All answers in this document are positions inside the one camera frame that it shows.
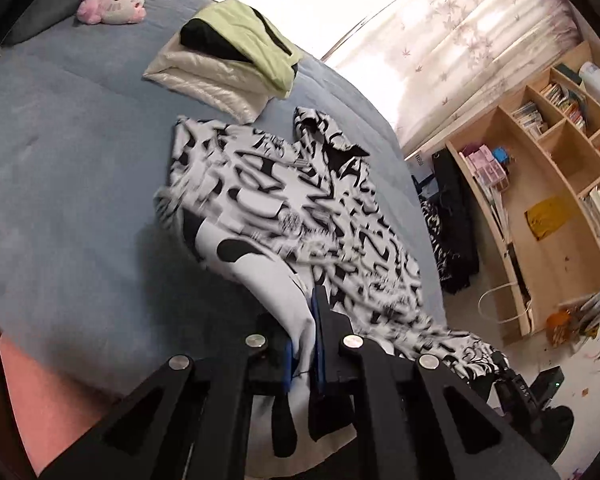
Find pink and white cat plush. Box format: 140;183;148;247
76;0;148;26

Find orange bag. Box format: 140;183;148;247
545;310;573;346

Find white cable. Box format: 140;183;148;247
477;280;533;326

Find black and white printed jacket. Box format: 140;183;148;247
152;105;506;476

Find black white patterned cloth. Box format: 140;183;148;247
419;195;453;281

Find white cardboard box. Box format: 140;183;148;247
405;147;438;196

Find folded cream shiny jacket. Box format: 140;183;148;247
142;35;281;125

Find yellow cloth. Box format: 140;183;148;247
525;197;573;243

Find small black bag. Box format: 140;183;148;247
527;405;576;463

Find sheer floral curtain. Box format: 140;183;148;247
190;0;581;148

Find stack of pink boxes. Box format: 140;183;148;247
459;144;511;191

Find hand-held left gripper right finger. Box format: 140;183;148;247
310;285;561;480

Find black box device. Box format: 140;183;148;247
537;367;565;402

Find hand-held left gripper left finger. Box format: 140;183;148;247
39;312;296;480

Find bed with blue sheet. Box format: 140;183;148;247
0;0;448;411

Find blue grey pillow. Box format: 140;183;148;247
0;0;146;46

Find black garment by shelf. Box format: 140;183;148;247
432;150;481;291

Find wooden bookshelf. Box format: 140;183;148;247
445;40;600;346

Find person's pink trouser leg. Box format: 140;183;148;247
0;335;111;476

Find folded light green jacket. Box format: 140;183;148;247
180;0;303;100

